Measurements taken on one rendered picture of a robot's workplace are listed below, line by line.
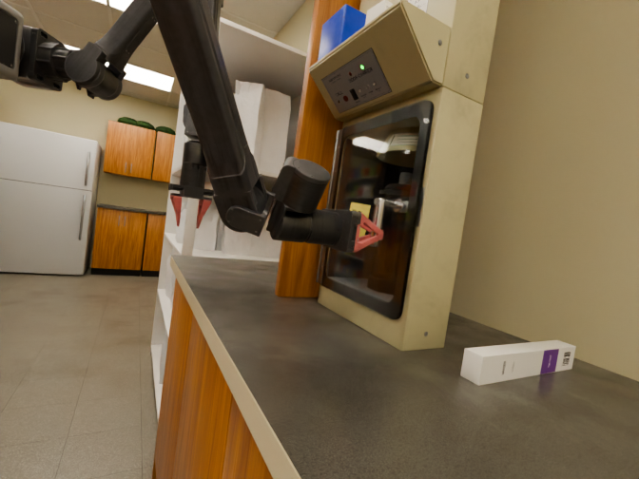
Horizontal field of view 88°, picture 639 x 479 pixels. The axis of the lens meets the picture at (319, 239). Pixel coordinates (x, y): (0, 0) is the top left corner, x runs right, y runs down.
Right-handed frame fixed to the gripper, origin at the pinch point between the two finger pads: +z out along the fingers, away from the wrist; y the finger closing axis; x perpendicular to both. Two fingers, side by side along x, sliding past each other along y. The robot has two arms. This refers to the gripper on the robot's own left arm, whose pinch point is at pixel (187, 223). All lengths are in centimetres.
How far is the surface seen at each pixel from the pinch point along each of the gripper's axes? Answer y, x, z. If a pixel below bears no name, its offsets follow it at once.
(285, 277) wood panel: 24.3, -8.5, 10.9
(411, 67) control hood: 27, -43, -33
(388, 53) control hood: 25, -39, -36
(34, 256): -115, 444, 81
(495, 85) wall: 76, -24, -50
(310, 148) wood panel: 26.7, -8.7, -23.4
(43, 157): -115, 443, -42
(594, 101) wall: 75, -50, -39
